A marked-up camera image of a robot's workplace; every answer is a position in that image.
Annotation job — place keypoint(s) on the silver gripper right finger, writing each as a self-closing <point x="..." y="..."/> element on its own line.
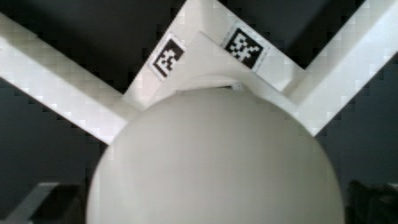
<point x="372" y="207"/>

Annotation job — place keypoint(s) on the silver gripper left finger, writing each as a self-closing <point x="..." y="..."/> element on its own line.
<point x="52" y="206"/>

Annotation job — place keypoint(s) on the white lamp bulb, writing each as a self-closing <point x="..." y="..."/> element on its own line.
<point x="214" y="163"/>

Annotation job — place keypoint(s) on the white lamp base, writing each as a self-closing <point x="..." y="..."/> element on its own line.
<point x="214" y="54"/>

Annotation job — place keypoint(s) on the white U-shaped frame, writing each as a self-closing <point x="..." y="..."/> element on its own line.
<point x="43" y="73"/>

